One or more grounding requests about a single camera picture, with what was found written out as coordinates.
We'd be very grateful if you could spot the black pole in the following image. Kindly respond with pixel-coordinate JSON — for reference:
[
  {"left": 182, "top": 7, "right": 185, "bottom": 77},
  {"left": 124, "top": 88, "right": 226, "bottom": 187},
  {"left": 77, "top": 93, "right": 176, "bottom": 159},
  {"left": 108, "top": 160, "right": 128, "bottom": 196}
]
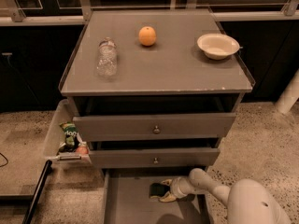
[{"left": 22, "top": 160, "right": 52, "bottom": 224}]

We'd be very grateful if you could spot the black cable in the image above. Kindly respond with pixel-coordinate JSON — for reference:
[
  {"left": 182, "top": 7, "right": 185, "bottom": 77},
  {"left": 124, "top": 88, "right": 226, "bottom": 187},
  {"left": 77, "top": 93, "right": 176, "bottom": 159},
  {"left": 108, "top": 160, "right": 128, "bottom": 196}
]
[{"left": 0, "top": 152, "right": 9, "bottom": 168}]

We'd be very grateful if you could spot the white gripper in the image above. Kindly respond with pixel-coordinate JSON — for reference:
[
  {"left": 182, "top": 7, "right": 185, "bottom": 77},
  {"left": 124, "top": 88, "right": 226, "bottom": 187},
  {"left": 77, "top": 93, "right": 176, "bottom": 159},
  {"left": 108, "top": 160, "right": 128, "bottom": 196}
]
[{"left": 159, "top": 177, "right": 193, "bottom": 203}]

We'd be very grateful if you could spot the white paper bowl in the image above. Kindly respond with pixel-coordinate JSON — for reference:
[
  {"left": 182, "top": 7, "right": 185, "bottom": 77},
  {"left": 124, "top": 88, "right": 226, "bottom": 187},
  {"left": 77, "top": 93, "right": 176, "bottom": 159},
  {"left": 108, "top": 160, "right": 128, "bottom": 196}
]
[{"left": 197, "top": 34, "right": 240, "bottom": 60}]

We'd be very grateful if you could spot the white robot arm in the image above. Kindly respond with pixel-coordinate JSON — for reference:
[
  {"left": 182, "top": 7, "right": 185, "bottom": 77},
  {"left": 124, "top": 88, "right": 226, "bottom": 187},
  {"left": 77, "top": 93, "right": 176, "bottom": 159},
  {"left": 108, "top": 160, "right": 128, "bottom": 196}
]
[{"left": 160, "top": 104, "right": 298, "bottom": 224}]

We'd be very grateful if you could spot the clear plastic side bin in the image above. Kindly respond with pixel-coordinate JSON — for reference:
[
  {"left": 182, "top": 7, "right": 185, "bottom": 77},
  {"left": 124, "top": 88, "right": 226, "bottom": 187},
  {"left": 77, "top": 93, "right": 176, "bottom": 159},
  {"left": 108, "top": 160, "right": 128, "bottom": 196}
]
[{"left": 43, "top": 99, "right": 91, "bottom": 166}]

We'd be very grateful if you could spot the grey bottom drawer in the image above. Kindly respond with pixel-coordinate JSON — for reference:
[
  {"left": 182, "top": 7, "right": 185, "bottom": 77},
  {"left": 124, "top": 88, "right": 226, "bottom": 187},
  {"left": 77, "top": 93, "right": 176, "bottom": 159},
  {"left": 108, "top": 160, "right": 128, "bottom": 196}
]
[{"left": 102, "top": 168, "right": 214, "bottom": 224}]

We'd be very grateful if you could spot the grey top drawer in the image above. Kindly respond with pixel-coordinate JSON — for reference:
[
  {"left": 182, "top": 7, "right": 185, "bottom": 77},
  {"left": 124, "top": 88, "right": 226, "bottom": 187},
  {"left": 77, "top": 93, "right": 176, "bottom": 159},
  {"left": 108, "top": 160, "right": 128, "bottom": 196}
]
[{"left": 73, "top": 113, "right": 236, "bottom": 142}]

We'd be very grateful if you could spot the orange fruit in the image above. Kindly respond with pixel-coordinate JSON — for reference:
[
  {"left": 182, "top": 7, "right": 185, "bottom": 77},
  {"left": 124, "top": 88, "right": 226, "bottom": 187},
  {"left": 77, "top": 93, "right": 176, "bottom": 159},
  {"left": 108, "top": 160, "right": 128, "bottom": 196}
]
[{"left": 138, "top": 26, "right": 156, "bottom": 47}]

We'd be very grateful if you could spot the green chip bag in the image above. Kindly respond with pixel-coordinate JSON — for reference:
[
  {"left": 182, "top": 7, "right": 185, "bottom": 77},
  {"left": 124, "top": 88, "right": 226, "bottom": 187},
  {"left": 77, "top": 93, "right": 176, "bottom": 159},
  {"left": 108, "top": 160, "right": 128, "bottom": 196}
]
[{"left": 59, "top": 122, "right": 78, "bottom": 152}]

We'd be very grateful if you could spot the grey drawer cabinet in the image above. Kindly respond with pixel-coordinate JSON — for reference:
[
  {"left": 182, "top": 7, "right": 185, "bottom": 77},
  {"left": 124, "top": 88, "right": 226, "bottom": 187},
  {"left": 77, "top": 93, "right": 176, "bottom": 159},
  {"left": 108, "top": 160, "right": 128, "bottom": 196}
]
[{"left": 58, "top": 8, "right": 256, "bottom": 173}]

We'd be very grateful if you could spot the clear plastic water bottle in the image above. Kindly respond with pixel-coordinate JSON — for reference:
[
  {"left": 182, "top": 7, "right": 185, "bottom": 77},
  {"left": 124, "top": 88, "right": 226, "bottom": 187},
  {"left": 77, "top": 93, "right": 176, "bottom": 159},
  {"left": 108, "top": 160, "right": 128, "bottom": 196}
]
[{"left": 96, "top": 37, "right": 117, "bottom": 77}]

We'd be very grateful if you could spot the red apple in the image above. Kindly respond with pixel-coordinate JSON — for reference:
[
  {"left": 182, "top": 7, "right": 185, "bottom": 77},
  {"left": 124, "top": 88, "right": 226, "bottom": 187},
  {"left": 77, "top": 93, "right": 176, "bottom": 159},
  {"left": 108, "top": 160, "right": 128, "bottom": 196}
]
[{"left": 76, "top": 145, "right": 89, "bottom": 155}]

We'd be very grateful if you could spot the green yellow sponge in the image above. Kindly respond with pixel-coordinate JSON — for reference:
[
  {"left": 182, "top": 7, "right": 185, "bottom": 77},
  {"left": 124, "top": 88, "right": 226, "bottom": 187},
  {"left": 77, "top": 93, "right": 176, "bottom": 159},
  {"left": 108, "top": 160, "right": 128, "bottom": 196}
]
[{"left": 149, "top": 183, "right": 170, "bottom": 198}]

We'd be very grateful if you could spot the grey middle drawer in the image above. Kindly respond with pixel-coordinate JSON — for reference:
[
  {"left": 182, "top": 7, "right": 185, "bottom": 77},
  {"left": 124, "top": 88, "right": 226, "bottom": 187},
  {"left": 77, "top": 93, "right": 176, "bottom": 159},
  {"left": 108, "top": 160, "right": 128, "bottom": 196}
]
[{"left": 90, "top": 147, "right": 220, "bottom": 168}]

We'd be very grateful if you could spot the grey drawer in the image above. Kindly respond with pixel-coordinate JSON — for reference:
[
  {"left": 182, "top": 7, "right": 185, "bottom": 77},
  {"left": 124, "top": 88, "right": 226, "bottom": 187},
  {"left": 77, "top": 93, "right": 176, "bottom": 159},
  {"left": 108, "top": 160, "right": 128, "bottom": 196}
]
[
  {"left": 73, "top": 113, "right": 236, "bottom": 142},
  {"left": 102, "top": 168, "right": 214, "bottom": 224},
  {"left": 90, "top": 147, "right": 220, "bottom": 168}
]

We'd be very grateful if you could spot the metal railing frame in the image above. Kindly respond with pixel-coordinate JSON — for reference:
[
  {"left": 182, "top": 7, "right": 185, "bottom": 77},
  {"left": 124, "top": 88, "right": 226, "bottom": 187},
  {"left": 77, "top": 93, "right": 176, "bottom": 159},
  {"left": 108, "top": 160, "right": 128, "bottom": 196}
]
[{"left": 0, "top": 0, "right": 299, "bottom": 25}]

